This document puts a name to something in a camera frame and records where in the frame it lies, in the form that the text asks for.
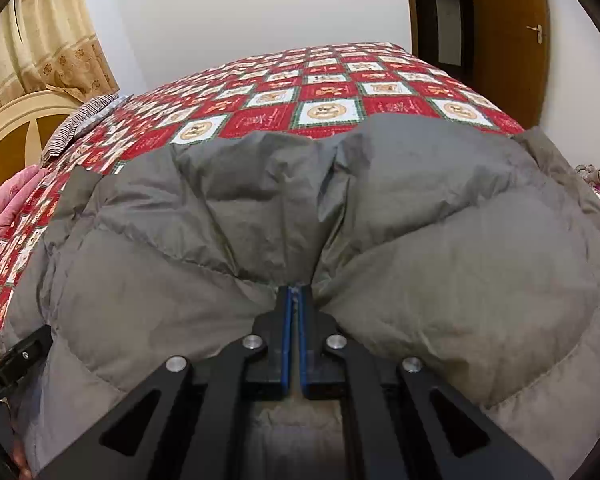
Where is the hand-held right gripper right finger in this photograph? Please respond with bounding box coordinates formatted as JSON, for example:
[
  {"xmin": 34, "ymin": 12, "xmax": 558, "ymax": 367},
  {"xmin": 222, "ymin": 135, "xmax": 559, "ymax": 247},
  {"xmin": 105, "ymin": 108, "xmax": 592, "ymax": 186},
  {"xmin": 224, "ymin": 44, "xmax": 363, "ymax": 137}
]
[{"xmin": 297, "ymin": 285, "xmax": 556, "ymax": 480}]

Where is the person's left hand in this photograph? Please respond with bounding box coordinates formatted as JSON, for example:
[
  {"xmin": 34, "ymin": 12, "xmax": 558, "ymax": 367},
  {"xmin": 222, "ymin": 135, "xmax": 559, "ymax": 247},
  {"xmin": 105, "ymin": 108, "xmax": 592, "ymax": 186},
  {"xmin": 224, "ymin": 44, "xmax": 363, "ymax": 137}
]
[{"xmin": 7, "ymin": 432, "xmax": 35, "ymax": 480}]

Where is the brown wooden door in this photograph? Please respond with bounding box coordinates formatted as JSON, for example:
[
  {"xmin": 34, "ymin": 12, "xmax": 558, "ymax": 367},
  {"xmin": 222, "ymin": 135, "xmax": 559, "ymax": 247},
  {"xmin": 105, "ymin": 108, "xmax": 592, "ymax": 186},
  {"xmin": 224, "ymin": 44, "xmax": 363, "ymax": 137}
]
[{"xmin": 467, "ymin": 0, "xmax": 551, "ymax": 128}]

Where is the grey puffer jacket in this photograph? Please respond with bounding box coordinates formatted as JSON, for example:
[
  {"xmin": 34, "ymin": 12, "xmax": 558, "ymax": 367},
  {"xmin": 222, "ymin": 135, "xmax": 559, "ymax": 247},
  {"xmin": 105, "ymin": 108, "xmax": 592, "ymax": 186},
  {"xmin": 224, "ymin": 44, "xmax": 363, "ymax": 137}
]
[{"xmin": 0, "ymin": 112, "xmax": 600, "ymax": 480}]

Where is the cream and brown headboard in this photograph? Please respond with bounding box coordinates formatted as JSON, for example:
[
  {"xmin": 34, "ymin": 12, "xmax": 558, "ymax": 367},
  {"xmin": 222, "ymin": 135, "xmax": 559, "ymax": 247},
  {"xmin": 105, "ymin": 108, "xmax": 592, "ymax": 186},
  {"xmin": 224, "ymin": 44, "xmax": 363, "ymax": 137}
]
[{"xmin": 0, "ymin": 91, "xmax": 88, "ymax": 206}]

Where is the striped pillow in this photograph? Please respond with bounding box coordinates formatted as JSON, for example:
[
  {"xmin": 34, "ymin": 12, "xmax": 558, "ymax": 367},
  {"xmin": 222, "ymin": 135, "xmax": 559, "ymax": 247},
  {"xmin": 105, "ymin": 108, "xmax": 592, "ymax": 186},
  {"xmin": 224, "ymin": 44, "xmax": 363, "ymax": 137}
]
[{"xmin": 40, "ymin": 92, "xmax": 121, "ymax": 166}]

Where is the beige curtain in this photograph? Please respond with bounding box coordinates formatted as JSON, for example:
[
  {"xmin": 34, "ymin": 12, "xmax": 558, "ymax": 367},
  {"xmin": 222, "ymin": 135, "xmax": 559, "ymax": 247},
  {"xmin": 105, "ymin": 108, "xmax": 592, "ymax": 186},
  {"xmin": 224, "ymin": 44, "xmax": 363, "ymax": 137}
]
[{"xmin": 0, "ymin": 0, "xmax": 121, "ymax": 121}]

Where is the dark wooden door frame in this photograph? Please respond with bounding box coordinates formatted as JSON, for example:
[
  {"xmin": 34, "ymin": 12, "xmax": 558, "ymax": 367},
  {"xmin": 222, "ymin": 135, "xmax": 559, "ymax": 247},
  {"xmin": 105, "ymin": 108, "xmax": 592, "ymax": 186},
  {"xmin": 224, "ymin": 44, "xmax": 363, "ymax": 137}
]
[{"xmin": 402, "ymin": 0, "xmax": 476, "ymax": 68}]

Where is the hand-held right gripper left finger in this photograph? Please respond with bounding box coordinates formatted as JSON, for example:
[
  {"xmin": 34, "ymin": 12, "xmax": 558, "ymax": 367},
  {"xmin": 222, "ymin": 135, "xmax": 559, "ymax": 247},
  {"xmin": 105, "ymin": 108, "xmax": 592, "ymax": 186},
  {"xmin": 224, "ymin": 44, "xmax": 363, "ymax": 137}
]
[{"xmin": 37, "ymin": 285, "xmax": 293, "ymax": 480}]

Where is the red checked printed bedspread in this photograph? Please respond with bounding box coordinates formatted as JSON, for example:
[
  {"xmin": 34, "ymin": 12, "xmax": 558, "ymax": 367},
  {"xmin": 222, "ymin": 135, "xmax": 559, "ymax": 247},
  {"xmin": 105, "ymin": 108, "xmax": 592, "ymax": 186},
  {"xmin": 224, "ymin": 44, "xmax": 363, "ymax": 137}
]
[{"xmin": 0, "ymin": 42, "xmax": 600, "ymax": 361}]

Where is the pink floral quilt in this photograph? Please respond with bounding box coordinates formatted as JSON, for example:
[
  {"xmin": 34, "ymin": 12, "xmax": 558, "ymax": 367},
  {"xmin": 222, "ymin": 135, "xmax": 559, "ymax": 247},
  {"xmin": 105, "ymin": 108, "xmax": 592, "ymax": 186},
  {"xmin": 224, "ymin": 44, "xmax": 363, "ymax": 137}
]
[{"xmin": 0, "ymin": 165, "xmax": 51, "ymax": 281}]

